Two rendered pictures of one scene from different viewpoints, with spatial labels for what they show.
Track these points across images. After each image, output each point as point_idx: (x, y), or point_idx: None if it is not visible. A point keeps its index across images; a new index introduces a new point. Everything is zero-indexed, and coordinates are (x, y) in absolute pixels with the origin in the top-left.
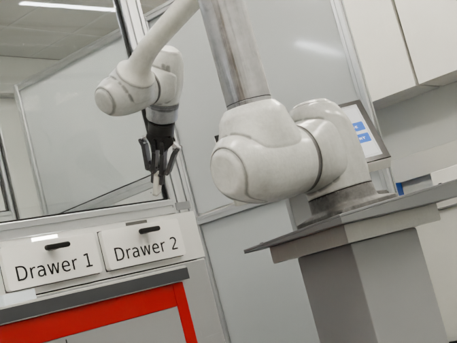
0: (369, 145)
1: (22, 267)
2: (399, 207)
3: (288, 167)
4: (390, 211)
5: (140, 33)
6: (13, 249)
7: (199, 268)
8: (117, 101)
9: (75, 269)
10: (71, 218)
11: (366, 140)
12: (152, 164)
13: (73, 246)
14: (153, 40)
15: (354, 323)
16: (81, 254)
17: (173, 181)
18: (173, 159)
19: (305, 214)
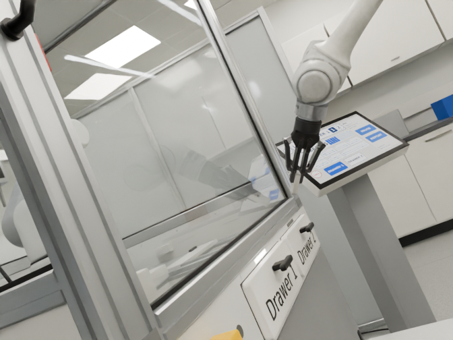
0: (389, 138)
1: (269, 300)
2: None
3: None
4: None
5: (230, 53)
6: (256, 280)
7: (323, 255)
8: (334, 83)
9: (292, 285)
10: (265, 227)
11: (383, 135)
12: (295, 163)
13: (282, 258)
14: (366, 12)
15: None
16: (288, 266)
17: (288, 181)
18: (318, 156)
19: (354, 196)
